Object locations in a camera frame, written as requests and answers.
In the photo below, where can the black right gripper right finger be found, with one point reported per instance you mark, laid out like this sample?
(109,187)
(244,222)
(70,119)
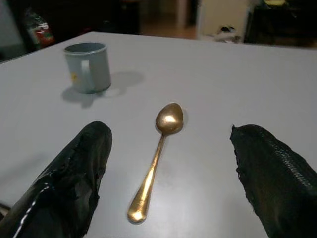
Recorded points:
(275,178)

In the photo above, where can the gold metal spoon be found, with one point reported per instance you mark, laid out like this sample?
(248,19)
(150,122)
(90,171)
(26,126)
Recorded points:
(158,158)

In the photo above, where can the black cabinet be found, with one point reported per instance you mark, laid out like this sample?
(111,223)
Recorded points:
(281,23)

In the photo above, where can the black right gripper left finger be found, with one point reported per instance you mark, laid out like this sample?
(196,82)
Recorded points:
(67,178)

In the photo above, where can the red and green package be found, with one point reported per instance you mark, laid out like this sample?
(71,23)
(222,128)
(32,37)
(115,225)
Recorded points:
(39,28)

